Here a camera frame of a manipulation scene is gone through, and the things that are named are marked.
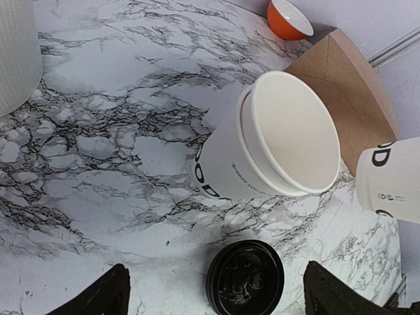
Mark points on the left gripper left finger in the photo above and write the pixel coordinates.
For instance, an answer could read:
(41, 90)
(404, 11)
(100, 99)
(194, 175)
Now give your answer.
(107, 295)

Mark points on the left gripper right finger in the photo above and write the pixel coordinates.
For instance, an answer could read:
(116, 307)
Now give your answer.
(326, 294)

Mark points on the single white paper cup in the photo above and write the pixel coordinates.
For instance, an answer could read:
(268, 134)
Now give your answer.
(387, 179)

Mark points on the white canister with stirrers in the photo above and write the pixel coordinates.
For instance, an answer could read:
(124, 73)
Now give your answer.
(21, 58)

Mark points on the orange bowl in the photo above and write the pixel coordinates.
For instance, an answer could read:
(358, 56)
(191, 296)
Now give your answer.
(287, 22)

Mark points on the black plastic cup lid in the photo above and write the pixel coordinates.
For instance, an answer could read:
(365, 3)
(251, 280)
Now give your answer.
(245, 277)

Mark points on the right aluminium frame post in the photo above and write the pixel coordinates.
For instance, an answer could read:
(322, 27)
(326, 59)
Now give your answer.
(392, 51)

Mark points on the stack of white paper cups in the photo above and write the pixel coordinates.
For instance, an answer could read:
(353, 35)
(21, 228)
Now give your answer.
(279, 139)

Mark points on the brown paper bag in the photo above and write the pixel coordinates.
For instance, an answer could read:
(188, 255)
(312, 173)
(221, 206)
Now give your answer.
(350, 88)

